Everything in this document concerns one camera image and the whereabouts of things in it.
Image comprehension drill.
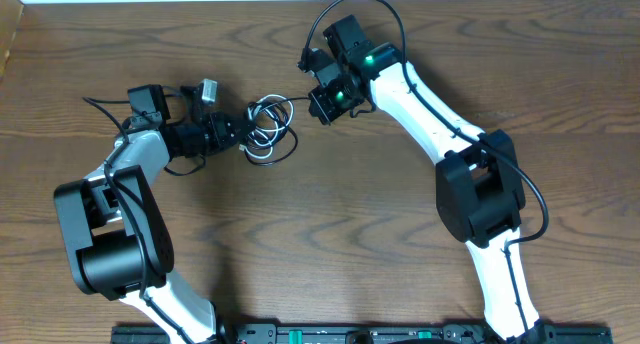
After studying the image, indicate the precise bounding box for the white USB cable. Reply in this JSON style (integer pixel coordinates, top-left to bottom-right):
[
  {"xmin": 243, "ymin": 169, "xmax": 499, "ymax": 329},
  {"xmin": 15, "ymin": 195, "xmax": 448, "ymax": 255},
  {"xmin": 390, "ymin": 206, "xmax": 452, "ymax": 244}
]
[{"xmin": 239, "ymin": 93, "xmax": 296, "ymax": 161}]

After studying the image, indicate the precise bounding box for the black USB cable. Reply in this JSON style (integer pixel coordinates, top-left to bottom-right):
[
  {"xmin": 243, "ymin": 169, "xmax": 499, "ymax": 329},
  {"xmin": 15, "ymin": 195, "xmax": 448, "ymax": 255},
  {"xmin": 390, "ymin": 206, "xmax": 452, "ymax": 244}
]
[{"xmin": 242, "ymin": 96, "xmax": 311, "ymax": 167}]

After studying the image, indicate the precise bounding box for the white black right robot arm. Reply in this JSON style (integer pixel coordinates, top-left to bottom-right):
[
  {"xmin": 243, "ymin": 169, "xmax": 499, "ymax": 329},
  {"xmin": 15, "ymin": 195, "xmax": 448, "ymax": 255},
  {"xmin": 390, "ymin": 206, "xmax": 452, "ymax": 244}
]
[{"xmin": 298, "ymin": 15, "xmax": 544, "ymax": 343}]

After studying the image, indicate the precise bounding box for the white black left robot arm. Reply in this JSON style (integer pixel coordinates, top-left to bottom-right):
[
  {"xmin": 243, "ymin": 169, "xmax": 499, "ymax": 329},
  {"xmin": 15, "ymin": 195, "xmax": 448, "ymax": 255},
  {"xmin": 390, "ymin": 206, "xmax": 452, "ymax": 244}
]
[{"xmin": 54, "ymin": 79, "xmax": 255, "ymax": 343}]

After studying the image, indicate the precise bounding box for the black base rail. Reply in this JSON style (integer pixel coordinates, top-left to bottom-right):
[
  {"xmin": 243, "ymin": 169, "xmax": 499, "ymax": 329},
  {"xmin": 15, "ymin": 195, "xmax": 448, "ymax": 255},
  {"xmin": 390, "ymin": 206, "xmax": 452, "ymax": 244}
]
[{"xmin": 110, "ymin": 323, "xmax": 614, "ymax": 344}]

